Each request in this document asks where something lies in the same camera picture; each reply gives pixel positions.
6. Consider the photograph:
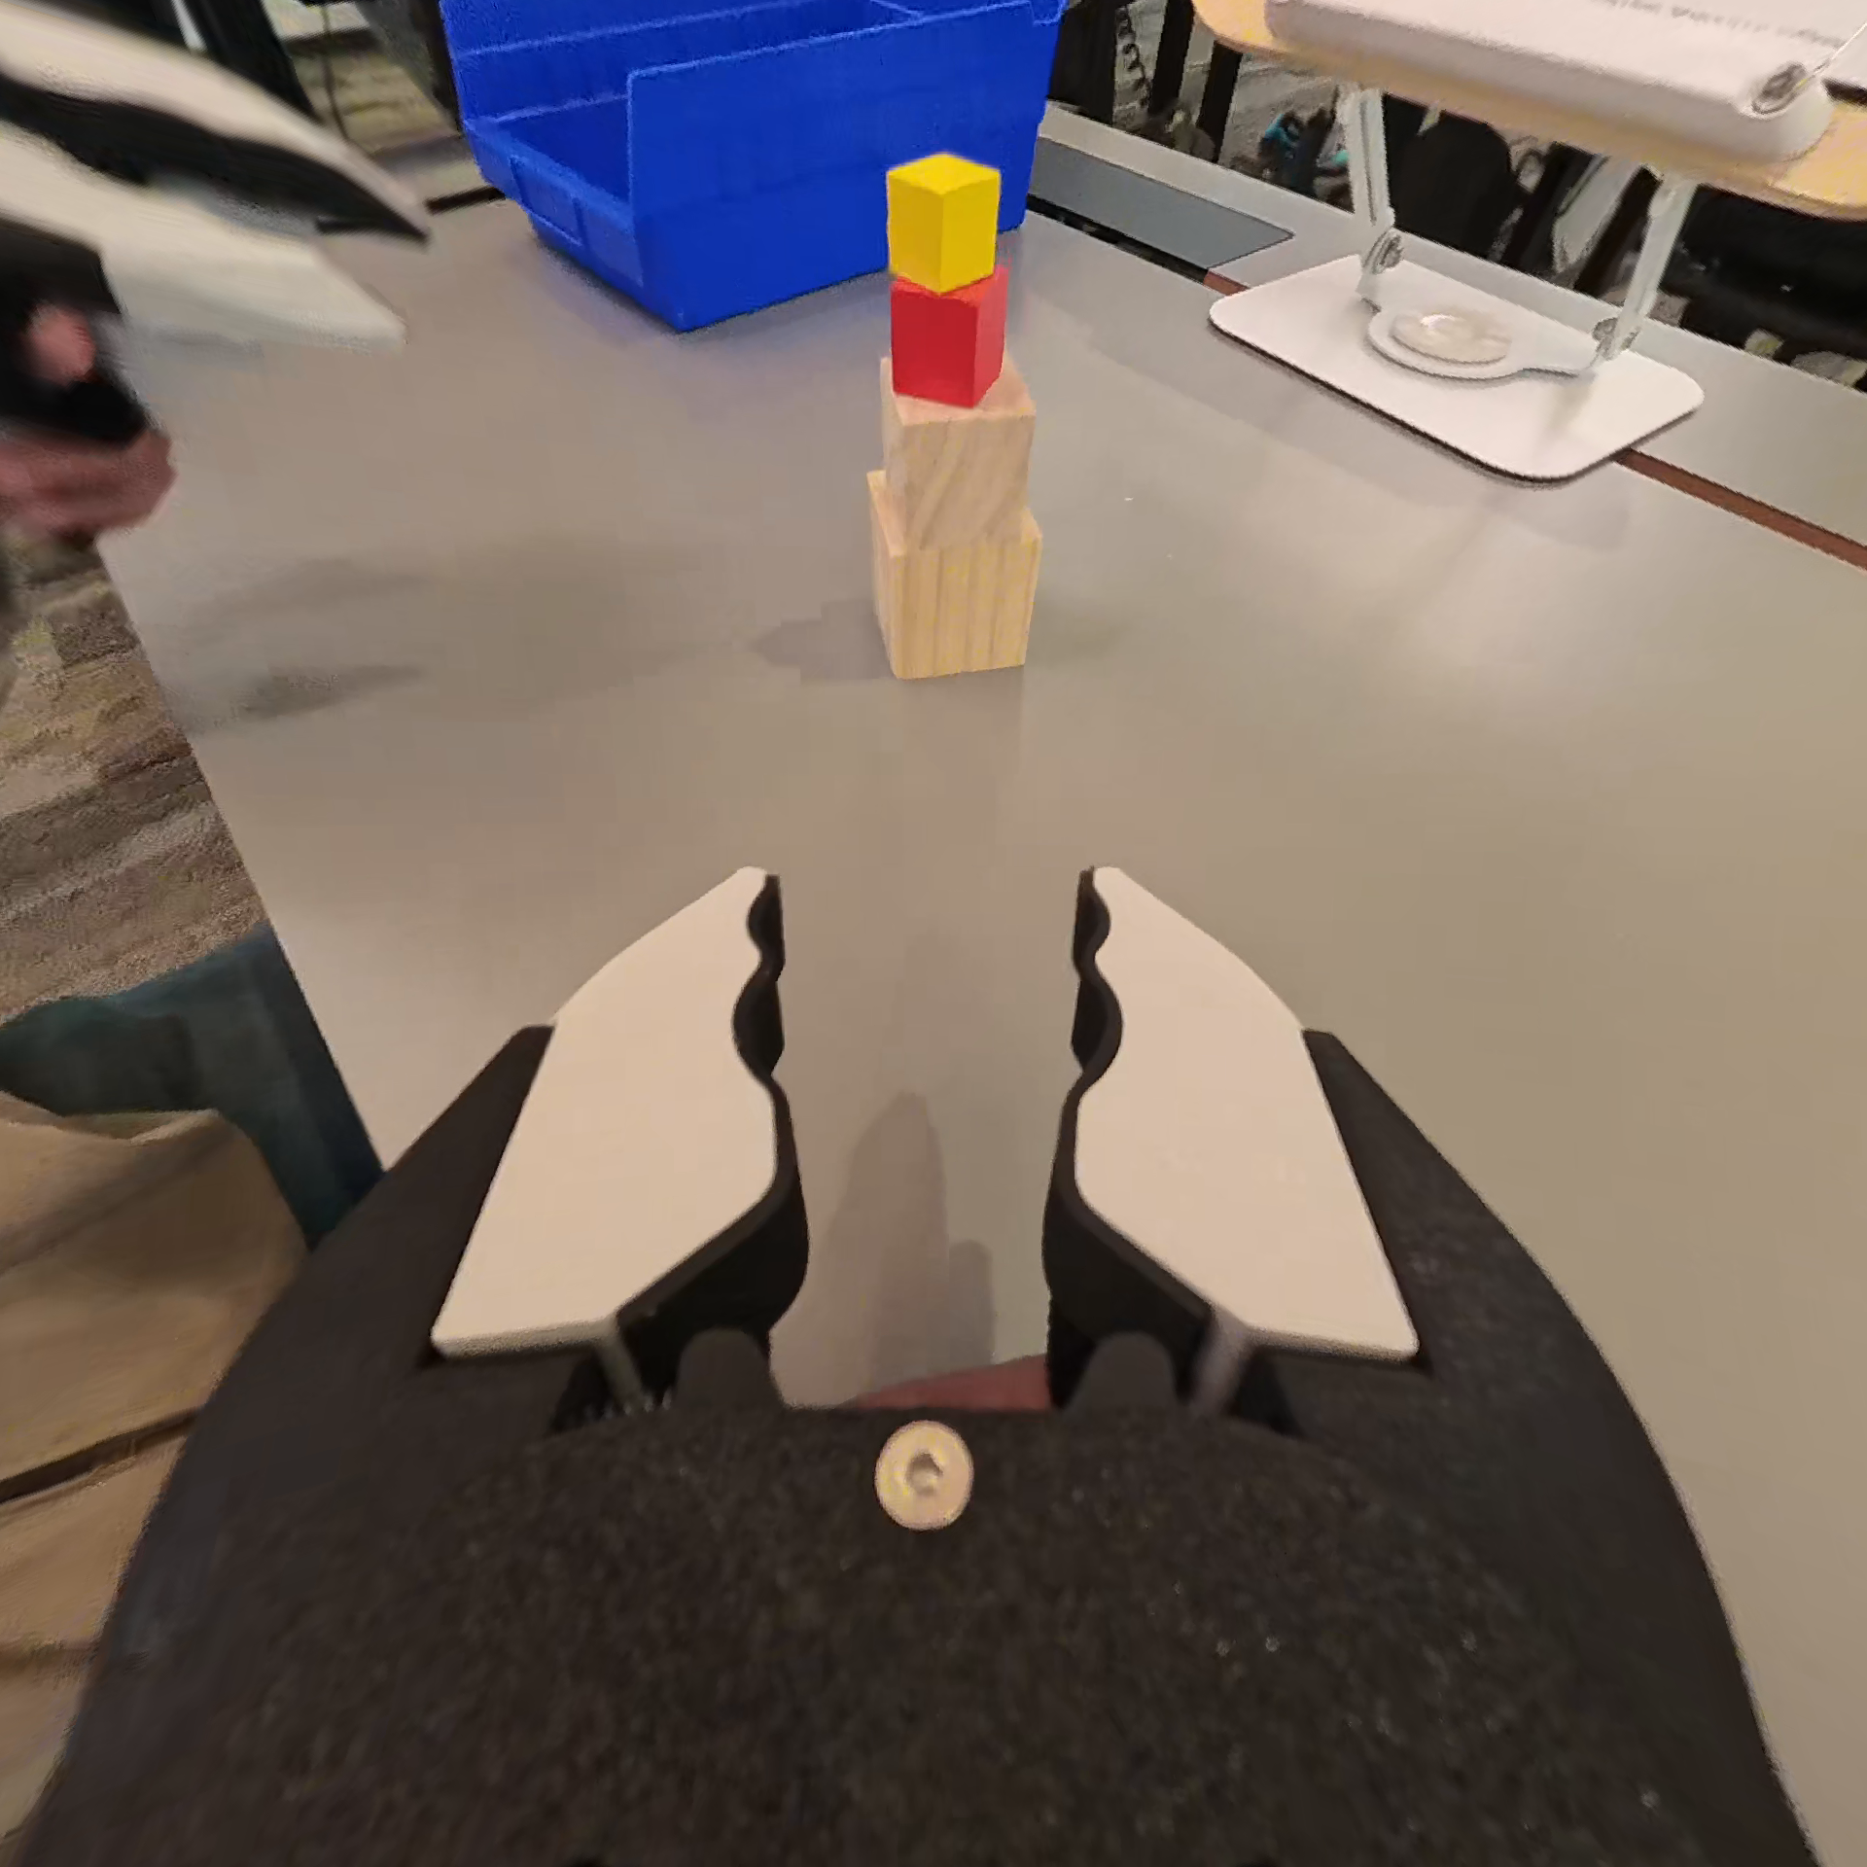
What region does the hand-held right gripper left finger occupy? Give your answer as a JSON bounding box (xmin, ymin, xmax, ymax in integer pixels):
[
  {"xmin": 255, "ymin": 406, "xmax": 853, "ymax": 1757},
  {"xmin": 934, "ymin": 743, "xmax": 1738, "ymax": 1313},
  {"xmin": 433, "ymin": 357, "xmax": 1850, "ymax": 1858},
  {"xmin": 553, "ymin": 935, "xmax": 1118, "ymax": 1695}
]
[{"xmin": 433, "ymin": 866, "xmax": 810, "ymax": 1366}]

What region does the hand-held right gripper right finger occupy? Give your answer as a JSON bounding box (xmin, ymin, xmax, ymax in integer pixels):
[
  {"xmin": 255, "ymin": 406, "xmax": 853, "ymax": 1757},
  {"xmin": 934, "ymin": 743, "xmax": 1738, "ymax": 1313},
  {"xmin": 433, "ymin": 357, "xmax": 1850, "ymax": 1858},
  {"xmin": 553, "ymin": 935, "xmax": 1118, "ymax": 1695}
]
[{"xmin": 1043, "ymin": 866, "xmax": 1422, "ymax": 1366}]

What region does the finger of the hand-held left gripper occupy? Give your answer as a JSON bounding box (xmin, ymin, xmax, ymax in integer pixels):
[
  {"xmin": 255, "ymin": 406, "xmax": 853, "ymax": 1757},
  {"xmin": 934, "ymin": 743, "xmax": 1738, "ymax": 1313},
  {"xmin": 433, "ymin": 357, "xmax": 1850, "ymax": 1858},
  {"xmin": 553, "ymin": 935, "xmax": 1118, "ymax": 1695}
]
[
  {"xmin": 0, "ymin": 0, "xmax": 433, "ymax": 243},
  {"xmin": 0, "ymin": 131, "xmax": 411, "ymax": 351}
]

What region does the blue plastic bin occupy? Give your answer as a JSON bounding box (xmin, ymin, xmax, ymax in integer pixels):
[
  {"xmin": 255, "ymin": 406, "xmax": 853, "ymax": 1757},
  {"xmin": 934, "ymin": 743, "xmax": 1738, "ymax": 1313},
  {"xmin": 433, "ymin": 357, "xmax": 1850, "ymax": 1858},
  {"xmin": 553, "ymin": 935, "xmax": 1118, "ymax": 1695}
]
[{"xmin": 438, "ymin": 0, "xmax": 1067, "ymax": 331}]

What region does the large wooden cube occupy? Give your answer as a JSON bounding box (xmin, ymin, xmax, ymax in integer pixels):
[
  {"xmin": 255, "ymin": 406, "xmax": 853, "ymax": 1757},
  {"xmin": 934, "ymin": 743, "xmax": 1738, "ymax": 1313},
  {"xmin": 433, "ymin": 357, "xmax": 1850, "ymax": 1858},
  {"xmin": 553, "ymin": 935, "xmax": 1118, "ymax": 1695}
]
[{"xmin": 867, "ymin": 473, "xmax": 1048, "ymax": 682}]

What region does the yellow wooden cube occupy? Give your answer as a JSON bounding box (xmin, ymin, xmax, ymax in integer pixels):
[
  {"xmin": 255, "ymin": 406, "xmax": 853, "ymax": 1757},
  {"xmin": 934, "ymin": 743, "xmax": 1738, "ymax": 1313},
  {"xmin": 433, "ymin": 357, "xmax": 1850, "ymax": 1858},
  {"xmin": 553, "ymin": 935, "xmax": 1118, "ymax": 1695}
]
[{"xmin": 888, "ymin": 154, "xmax": 1004, "ymax": 293}]

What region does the red wooden cube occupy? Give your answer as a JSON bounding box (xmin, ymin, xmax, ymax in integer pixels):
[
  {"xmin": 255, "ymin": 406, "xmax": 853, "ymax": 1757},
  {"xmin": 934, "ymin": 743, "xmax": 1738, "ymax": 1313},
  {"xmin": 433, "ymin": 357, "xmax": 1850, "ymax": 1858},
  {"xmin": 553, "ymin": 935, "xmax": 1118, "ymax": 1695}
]
[{"xmin": 888, "ymin": 264, "xmax": 1012, "ymax": 406}]

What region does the medium wooden cube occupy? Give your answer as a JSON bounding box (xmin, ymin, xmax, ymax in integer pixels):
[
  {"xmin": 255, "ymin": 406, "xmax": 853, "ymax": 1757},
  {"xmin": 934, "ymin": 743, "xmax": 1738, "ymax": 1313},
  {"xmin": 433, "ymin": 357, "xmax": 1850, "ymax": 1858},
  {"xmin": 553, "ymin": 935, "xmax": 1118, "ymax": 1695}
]
[{"xmin": 879, "ymin": 361, "xmax": 1041, "ymax": 547}]

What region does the person's left hand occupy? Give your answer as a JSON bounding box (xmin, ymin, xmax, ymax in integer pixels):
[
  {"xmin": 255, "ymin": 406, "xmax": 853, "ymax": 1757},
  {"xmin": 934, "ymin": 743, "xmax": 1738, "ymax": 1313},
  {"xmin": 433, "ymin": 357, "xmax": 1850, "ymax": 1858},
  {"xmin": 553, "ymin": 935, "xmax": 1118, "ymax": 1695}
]
[{"xmin": 0, "ymin": 306, "xmax": 178, "ymax": 547}]

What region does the white folding stand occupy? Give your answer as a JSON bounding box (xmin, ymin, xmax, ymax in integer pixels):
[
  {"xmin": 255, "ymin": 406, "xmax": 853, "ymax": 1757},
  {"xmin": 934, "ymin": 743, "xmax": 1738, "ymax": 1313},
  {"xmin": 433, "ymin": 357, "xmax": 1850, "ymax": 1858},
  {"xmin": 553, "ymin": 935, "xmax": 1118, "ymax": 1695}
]
[{"xmin": 1212, "ymin": 0, "xmax": 1835, "ymax": 483}]

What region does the black office chair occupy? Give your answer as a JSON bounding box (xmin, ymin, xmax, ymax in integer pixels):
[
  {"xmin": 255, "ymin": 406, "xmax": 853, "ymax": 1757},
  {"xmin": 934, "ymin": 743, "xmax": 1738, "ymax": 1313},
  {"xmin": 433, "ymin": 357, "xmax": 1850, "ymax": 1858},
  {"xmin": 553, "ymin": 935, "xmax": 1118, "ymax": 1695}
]
[{"xmin": 1256, "ymin": 74, "xmax": 1867, "ymax": 366}]

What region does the wooden display board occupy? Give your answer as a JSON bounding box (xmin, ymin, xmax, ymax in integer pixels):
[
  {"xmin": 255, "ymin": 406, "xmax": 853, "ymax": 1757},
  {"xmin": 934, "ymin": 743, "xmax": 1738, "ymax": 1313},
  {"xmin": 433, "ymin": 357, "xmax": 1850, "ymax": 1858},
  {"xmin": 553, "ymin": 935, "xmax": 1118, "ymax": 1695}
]
[{"xmin": 1199, "ymin": 0, "xmax": 1867, "ymax": 219}]

